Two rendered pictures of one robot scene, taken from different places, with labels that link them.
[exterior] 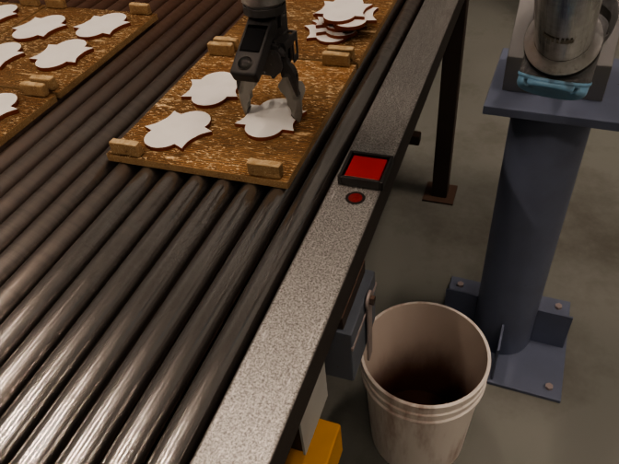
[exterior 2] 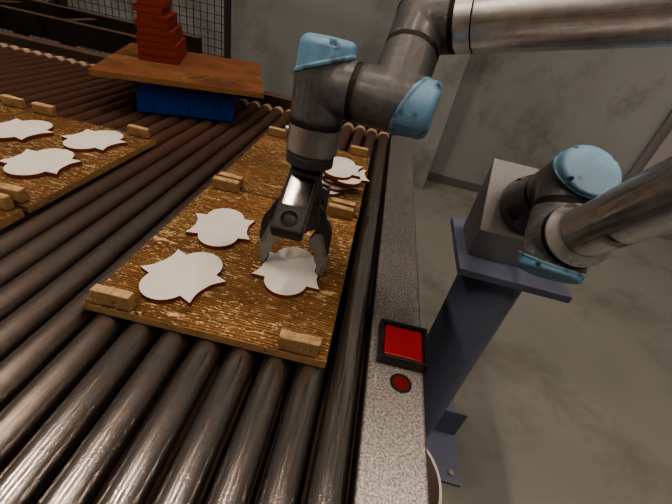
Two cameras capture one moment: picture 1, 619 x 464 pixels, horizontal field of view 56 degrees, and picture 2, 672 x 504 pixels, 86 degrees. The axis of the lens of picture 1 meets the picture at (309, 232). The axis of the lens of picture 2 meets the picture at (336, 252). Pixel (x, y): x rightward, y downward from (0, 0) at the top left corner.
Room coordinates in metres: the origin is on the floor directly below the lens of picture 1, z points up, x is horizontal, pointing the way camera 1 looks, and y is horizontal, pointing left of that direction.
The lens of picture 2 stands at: (0.47, 0.16, 1.34)
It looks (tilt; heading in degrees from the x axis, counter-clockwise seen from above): 35 degrees down; 338
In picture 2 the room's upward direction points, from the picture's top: 13 degrees clockwise
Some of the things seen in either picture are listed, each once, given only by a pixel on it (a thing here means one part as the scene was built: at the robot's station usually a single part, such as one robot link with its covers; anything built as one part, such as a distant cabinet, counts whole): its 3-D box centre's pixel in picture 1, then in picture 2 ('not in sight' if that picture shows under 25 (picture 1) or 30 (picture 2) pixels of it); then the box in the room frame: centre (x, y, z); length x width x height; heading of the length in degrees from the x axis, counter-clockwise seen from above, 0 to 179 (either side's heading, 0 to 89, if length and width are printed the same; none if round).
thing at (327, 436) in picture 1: (304, 429); not in sight; (0.43, 0.04, 0.74); 0.09 x 0.08 x 0.24; 157
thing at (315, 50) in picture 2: not in sight; (324, 83); (0.98, 0.03, 1.24); 0.09 x 0.08 x 0.11; 57
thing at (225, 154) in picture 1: (241, 109); (253, 253); (1.01, 0.11, 0.93); 0.41 x 0.35 x 0.02; 157
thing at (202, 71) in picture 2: not in sight; (190, 67); (1.99, 0.27, 1.03); 0.50 x 0.50 x 0.02; 87
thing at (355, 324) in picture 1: (338, 321); not in sight; (0.60, -0.03, 0.77); 0.14 x 0.11 x 0.18; 157
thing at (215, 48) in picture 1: (220, 48); (226, 184); (1.24, 0.15, 0.95); 0.06 x 0.02 x 0.03; 67
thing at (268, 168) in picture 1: (264, 168); (299, 343); (0.78, 0.06, 0.95); 0.06 x 0.02 x 0.03; 67
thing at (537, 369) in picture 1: (524, 232); (447, 355); (1.09, -0.56, 0.43); 0.38 x 0.38 x 0.87; 64
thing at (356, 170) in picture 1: (366, 170); (402, 344); (0.78, -0.10, 0.92); 0.06 x 0.06 x 0.01; 67
